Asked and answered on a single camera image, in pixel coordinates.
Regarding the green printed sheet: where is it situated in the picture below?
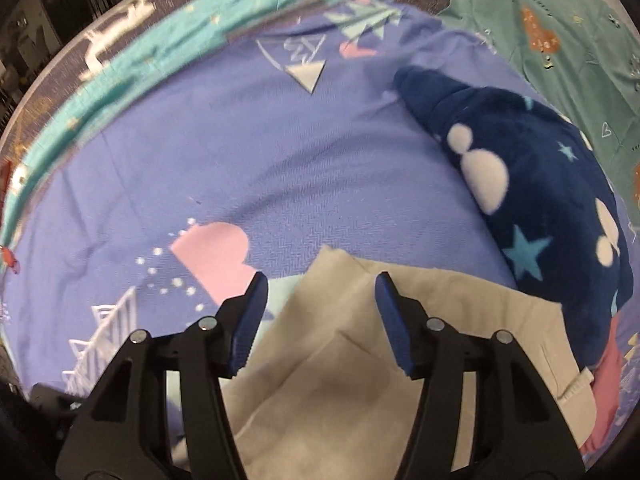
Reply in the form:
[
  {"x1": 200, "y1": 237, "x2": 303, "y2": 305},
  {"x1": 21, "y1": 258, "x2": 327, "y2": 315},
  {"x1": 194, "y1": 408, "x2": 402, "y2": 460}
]
[{"x1": 437, "y1": 0, "x2": 640, "y2": 211}]

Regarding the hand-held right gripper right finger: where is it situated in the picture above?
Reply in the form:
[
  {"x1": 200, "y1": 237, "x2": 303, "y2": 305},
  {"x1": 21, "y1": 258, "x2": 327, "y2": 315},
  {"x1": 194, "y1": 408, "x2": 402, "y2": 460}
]
[{"x1": 375, "y1": 271, "x2": 586, "y2": 480}]

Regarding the navy fleece garment with stars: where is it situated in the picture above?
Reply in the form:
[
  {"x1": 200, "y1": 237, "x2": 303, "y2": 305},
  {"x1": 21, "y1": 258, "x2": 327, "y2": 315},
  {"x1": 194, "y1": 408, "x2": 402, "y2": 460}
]
[{"x1": 394, "y1": 65, "x2": 632, "y2": 372}]

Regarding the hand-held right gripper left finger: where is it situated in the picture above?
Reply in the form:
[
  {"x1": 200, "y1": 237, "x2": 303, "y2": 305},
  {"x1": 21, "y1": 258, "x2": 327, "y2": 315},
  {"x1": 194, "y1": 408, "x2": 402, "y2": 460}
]
[{"x1": 55, "y1": 271, "x2": 271, "y2": 480}]

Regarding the blue printed blanket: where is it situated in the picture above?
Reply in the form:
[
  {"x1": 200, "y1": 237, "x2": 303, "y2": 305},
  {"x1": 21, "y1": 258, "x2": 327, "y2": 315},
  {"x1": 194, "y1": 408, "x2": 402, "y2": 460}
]
[{"x1": 0, "y1": 0, "x2": 640, "y2": 466}]

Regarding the beige garment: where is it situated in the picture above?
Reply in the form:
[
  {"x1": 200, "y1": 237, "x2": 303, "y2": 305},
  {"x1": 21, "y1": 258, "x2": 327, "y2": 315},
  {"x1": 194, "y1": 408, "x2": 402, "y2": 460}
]
[{"x1": 170, "y1": 244, "x2": 598, "y2": 480}]

